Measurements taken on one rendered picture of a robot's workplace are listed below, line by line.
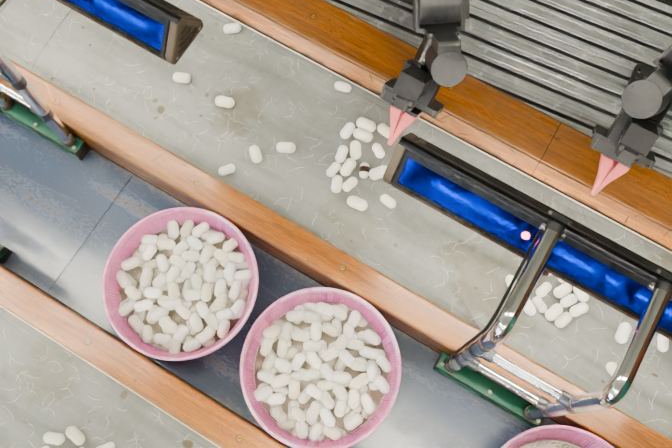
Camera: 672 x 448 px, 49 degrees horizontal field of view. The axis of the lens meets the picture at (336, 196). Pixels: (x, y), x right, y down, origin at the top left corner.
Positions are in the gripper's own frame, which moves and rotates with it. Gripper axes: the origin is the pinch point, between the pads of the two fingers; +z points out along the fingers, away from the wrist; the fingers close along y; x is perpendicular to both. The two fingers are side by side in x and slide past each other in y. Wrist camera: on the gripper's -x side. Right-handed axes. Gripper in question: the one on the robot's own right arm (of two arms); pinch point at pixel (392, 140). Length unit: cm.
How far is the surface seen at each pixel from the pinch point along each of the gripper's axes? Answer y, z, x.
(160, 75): -45.8, 11.4, 1.0
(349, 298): 7.4, 24.1, -13.1
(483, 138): 13.4, -4.7, 12.2
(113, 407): -17, 52, -35
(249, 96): -28.8, 7.5, 4.2
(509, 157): 19.2, -3.8, 12.2
